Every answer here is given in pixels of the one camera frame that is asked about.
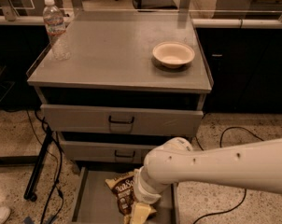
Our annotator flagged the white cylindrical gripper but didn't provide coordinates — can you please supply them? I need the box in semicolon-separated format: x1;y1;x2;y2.
130;167;168;224

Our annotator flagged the brown sea salt chip bag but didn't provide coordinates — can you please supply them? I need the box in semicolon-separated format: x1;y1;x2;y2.
106;171;138;224

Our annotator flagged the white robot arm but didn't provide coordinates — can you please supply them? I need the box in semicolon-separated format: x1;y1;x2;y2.
134;137;282;204

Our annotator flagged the grey bottom drawer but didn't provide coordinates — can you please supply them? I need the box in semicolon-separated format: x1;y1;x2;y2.
69;165;180;224

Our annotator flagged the grey drawer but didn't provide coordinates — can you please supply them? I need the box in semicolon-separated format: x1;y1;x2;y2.
69;165;180;224
41;105;203;136
59;132;172;164

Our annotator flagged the grey middle drawer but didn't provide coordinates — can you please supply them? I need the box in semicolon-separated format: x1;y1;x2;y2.
59;132;172;164

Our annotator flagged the grey top drawer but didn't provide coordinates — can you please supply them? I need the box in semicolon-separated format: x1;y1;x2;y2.
41;105;203;136

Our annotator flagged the grey metal drawer cabinet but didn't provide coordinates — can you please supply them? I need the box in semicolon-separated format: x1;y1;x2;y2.
26;10;214;175

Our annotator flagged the black desk leg with caster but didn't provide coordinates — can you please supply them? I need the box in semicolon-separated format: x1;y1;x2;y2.
23;128;51;202

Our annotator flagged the white shoe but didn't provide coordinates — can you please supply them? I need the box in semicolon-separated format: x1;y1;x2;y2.
0;206;11;224

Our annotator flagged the white paper bowl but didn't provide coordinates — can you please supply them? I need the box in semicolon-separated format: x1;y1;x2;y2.
152;42;195;69

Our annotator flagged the clear plastic water bottle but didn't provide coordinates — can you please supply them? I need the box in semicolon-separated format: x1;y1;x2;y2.
43;0;70;61

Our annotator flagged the black floor cable right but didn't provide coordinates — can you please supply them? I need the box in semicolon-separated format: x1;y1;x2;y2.
191;126;265;224

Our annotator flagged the black floor cable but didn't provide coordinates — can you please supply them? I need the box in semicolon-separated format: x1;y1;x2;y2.
191;126;265;224
25;109;64;224

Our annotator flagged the black floor cable left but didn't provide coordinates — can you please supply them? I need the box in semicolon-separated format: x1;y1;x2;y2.
25;109;64;224

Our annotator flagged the white horizontal rail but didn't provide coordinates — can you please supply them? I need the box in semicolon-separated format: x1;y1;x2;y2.
0;16;282;29

